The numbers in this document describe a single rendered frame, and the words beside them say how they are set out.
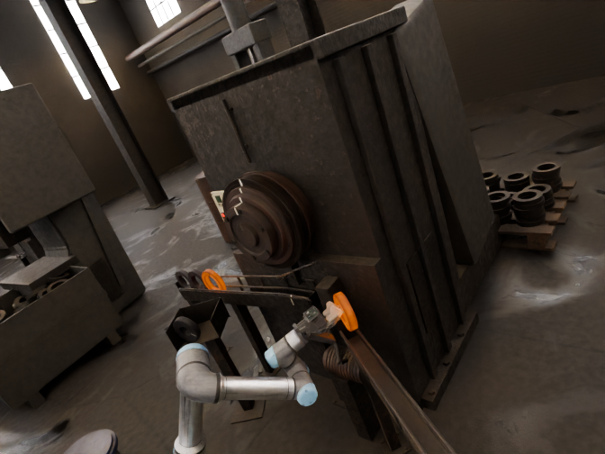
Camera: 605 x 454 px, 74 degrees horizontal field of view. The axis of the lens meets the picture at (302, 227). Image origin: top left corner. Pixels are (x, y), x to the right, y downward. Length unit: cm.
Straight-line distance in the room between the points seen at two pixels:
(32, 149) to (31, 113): 31
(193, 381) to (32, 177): 297
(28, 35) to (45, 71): 84
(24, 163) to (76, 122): 818
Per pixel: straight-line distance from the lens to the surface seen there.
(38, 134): 419
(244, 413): 263
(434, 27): 231
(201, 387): 144
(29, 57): 1232
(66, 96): 1229
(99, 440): 243
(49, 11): 884
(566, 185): 373
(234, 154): 197
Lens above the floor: 173
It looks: 22 degrees down
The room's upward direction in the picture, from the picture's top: 22 degrees counter-clockwise
